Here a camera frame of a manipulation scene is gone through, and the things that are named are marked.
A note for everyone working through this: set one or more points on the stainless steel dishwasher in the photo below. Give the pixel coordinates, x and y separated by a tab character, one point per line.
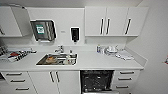
96	81

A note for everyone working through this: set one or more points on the blue dish soap bottle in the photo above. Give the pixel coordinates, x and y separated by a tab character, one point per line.
98	49

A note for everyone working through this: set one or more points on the black soap dispenser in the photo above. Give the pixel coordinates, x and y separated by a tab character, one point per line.
75	34

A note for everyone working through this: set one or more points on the white plate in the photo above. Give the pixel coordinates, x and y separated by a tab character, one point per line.
74	62

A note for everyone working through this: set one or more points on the small white bottle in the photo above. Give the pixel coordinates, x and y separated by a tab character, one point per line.
102	50

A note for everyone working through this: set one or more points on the white mug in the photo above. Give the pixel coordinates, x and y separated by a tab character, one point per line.
69	59

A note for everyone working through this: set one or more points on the chrome faucet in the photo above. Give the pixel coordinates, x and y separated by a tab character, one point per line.
60	49

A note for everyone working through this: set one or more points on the stack of white plates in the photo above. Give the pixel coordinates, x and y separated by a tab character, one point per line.
111	53

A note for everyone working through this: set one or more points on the white cups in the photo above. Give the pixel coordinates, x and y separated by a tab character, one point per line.
112	48

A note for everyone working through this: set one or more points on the container with orange sponge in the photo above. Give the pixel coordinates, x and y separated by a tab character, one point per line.
50	60

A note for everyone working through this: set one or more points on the stainless steel sink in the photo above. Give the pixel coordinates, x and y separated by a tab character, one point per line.
41	63

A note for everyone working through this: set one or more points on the steel paper towel dispenser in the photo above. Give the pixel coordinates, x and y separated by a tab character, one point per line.
41	30

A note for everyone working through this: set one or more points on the white drawer unit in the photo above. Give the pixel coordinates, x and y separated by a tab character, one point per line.
16	80
126	80

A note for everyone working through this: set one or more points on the white two-door base cabinet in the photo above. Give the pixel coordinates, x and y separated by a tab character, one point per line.
41	83

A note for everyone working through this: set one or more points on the small wall label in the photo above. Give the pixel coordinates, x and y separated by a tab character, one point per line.
63	31

